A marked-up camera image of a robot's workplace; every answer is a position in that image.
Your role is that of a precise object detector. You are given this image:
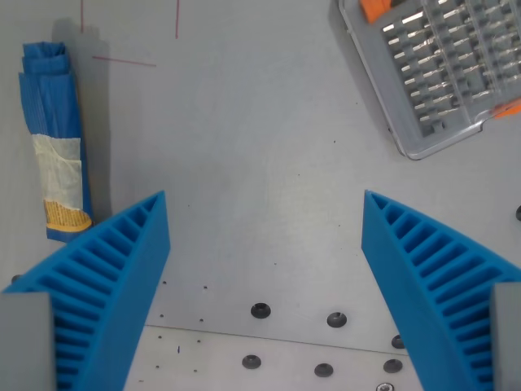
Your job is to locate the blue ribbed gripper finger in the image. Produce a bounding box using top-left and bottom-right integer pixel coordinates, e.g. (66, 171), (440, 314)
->
(2, 190), (171, 391)
(361, 189), (521, 391)

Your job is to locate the clear plastic bit set case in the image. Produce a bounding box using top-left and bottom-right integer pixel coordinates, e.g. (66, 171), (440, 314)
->
(337, 0), (521, 160)

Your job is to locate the folded blue bag with tape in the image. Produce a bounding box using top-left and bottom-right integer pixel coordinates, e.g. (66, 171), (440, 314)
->
(18, 40), (96, 244)

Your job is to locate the orange case latch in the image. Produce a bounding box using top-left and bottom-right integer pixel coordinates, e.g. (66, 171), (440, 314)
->
(490, 97), (521, 121)

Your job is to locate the orange screwdriver handle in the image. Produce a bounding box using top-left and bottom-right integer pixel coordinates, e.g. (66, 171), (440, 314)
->
(360, 0), (394, 24)

